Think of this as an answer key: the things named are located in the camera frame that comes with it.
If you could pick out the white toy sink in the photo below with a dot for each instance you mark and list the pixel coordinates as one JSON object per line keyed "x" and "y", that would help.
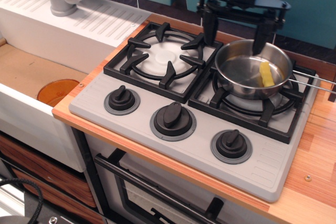
{"x": 38, "y": 48}

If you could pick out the black right stove knob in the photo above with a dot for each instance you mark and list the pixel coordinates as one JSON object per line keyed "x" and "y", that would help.
{"x": 231, "y": 147}

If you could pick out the wooden drawer fronts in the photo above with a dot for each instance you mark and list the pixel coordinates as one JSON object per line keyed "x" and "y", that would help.
{"x": 61, "y": 186}

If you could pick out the oven door with handle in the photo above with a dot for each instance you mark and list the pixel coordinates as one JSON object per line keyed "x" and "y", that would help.
{"x": 151, "y": 204}

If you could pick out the black burner grate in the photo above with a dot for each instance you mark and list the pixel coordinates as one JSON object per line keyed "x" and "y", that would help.
{"x": 281, "y": 117}
{"x": 163, "y": 60}

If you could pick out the stainless steel pan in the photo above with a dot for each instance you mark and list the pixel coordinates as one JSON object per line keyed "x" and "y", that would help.
{"x": 238, "y": 70}

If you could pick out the orange plastic plate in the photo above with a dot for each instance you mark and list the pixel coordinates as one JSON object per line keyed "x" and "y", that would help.
{"x": 52, "y": 93}

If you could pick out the grey toy stove top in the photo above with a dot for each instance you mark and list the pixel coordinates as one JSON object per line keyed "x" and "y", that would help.
{"x": 262, "y": 175}

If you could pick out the black left stove knob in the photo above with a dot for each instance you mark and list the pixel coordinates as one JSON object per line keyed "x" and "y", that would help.
{"x": 121, "y": 101}

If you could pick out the black middle stove knob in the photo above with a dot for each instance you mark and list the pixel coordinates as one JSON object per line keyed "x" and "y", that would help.
{"x": 173, "y": 122}

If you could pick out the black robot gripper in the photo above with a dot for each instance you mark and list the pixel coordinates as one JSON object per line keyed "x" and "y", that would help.
{"x": 267, "y": 15}

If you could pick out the black stove knob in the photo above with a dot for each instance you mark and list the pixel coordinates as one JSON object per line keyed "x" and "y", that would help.
{"x": 121, "y": 101}
{"x": 173, "y": 122}
{"x": 231, "y": 147}

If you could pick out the black left burner grate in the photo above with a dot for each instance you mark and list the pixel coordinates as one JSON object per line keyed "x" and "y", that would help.
{"x": 163, "y": 60}

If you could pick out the black right burner grate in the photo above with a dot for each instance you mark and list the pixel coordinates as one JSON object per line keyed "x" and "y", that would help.
{"x": 281, "y": 117}

